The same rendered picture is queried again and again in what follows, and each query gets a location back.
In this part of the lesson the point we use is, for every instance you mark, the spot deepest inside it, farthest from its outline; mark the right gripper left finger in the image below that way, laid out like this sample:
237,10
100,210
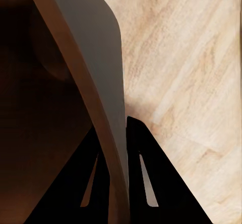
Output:
61,204

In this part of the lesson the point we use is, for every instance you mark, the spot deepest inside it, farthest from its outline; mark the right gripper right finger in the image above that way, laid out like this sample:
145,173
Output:
176,202

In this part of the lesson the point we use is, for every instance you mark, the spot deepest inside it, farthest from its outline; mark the trash can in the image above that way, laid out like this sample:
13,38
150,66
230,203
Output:
61,72

